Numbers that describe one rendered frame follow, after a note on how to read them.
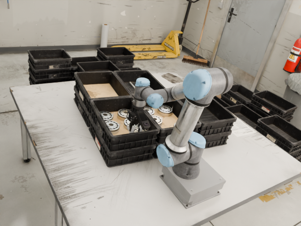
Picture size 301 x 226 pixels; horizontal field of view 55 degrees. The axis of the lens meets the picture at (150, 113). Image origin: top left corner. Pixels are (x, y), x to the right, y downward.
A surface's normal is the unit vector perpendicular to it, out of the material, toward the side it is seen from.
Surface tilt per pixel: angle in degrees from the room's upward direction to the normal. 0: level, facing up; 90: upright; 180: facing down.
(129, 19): 90
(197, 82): 84
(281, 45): 90
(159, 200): 0
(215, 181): 0
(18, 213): 0
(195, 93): 83
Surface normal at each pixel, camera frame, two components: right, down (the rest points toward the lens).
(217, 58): -0.83, 0.15
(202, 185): 0.17, -0.84
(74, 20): 0.53, 0.52
